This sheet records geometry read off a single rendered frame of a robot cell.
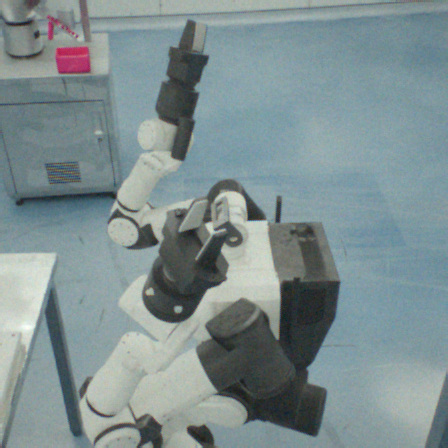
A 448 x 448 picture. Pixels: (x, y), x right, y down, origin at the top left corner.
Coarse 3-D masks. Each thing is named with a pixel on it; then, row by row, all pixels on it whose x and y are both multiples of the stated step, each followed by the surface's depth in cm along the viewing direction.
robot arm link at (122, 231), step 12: (180, 204) 154; (144, 216) 156; (156, 216) 154; (108, 228) 155; (120, 228) 154; (132, 228) 153; (144, 228) 154; (156, 228) 154; (120, 240) 156; (132, 240) 155; (144, 240) 155; (156, 240) 156
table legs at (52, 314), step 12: (48, 300) 197; (48, 312) 200; (60, 312) 204; (48, 324) 203; (60, 324) 204; (60, 336) 206; (60, 348) 210; (60, 360) 213; (60, 372) 216; (72, 372) 221; (72, 384) 221; (72, 396) 224; (72, 408) 228; (72, 420) 232; (72, 432) 236
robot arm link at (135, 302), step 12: (144, 276) 100; (132, 288) 98; (144, 288) 93; (120, 300) 98; (132, 300) 97; (144, 300) 93; (132, 312) 98; (144, 312) 96; (156, 312) 92; (192, 312) 93; (144, 324) 98; (156, 324) 96; (168, 324) 95; (156, 336) 98; (168, 336) 96
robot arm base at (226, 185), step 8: (216, 184) 148; (224, 184) 147; (232, 184) 146; (240, 184) 145; (216, 192) 147; (224, 192) 146; (240, 192) 144; (208, 200) 147; (208, 208) 146; (208, 216) 145; (264, 216) 154
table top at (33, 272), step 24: (0, 264) 189; (24, 264) 188; (48, 264) 188; (0, 288) 180; (24, 288) 180; (48, 288) 182; (0, 312) 172; (24, 312) 172; (24, 336) 165; (24, 360) 159
